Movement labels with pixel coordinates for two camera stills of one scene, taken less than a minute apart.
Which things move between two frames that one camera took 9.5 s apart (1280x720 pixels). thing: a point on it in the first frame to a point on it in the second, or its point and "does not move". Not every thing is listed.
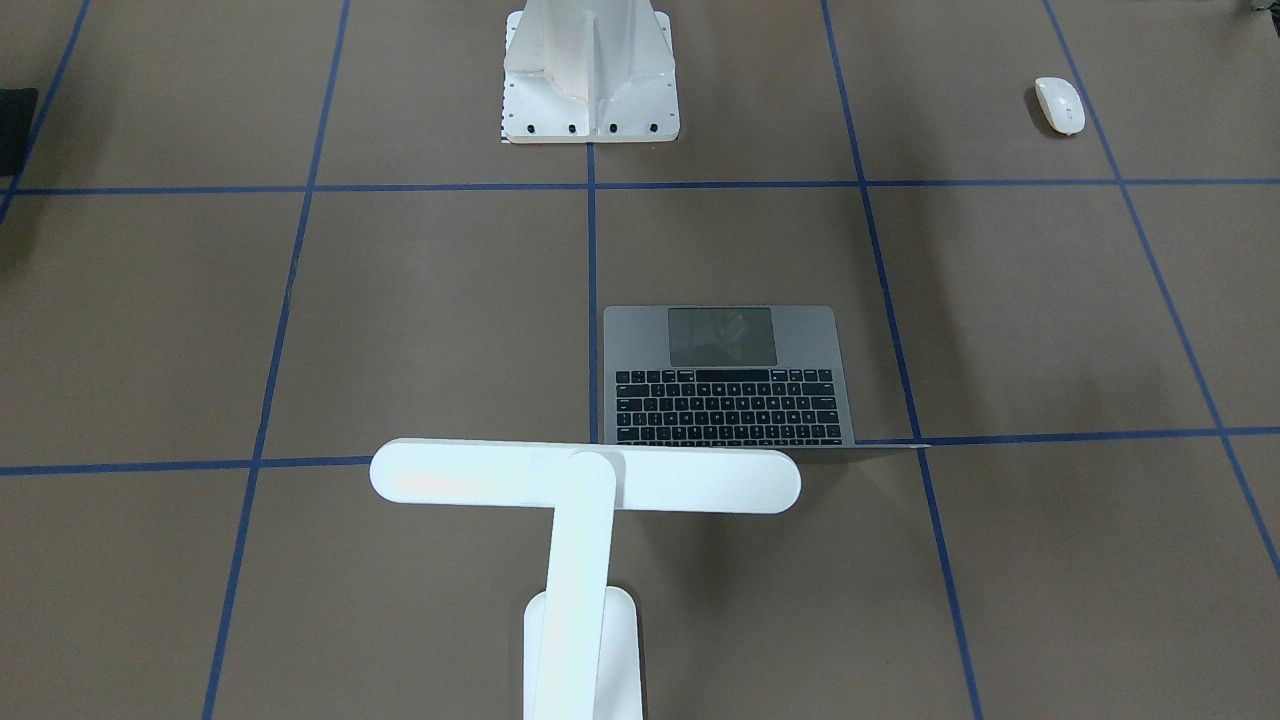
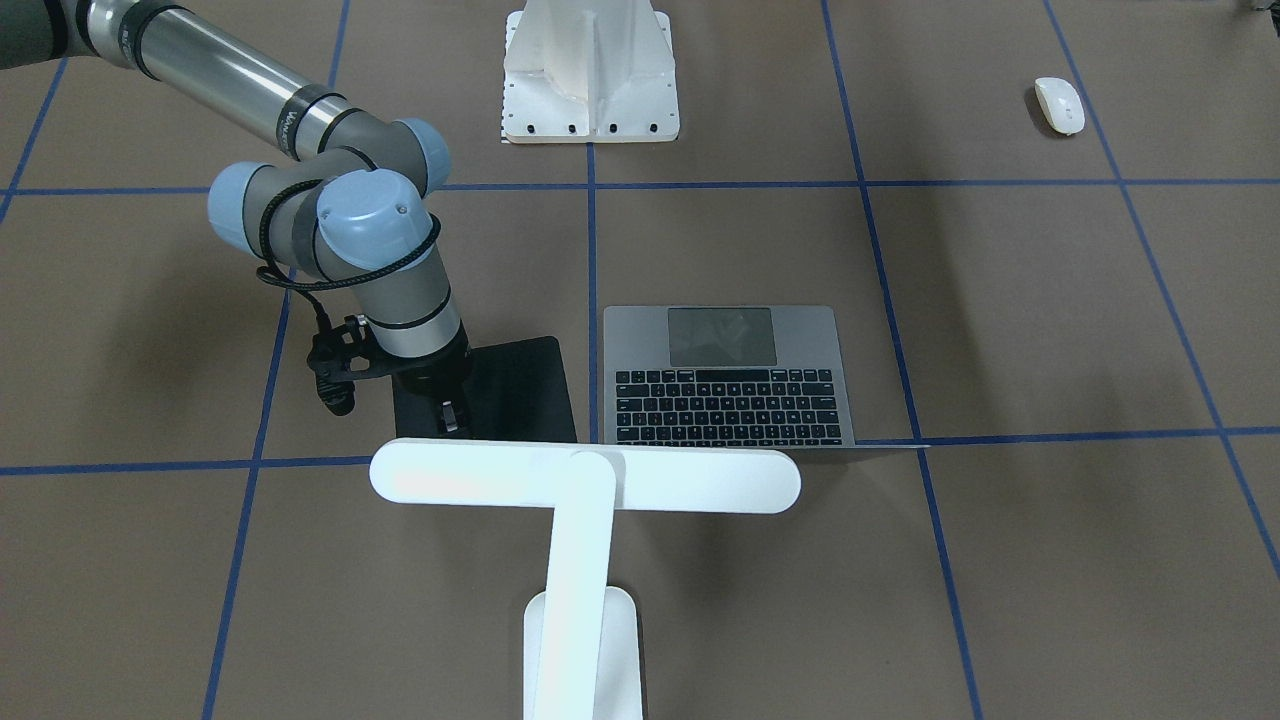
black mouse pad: (17, 107) to (517, 391)
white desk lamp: (582, 657) does not move
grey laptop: (753, 374) does not move
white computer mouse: (1062, 104) does not move
